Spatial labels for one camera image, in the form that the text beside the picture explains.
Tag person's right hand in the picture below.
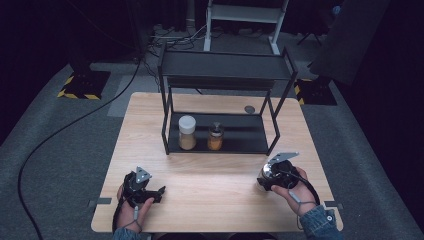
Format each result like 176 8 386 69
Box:
270 166 318 218

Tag black tripod legs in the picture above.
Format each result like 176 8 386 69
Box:
297 31 323 47

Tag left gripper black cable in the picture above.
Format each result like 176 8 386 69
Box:
111 191 129 233

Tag long black floor cable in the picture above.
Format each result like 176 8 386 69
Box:
17 56 144 240

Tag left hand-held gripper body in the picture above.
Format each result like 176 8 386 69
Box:
122 165 154 205

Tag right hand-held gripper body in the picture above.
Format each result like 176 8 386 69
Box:
266 151 301 192

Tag black metal shelf rack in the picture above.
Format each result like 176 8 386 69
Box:
157 44 299 157

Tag yellow black striped base plate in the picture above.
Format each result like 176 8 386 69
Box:
56 69 112 101
293 77 338 107

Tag orange spice jar metal lid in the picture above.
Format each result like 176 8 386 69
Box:
206 121 225 152

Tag bundle of floor cables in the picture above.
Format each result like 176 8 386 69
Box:
145 23 208 58

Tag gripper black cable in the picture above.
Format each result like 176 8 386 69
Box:
278 169 322 206
111 191 129 233

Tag person's left hand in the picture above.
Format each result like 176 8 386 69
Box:
116 184 156 234

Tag grey floor tape strip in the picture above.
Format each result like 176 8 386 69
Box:
87 197 113 206
324 200 344 211

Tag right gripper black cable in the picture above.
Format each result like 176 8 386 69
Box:
278 169 322 206

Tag white metal stand frame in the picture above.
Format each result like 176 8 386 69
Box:
203 0 290 56

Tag grey wrist strap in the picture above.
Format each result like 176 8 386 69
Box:
120 205 142 234
287 190 318 231

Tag dark tilted panel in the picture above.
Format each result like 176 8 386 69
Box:
308 0 392 86

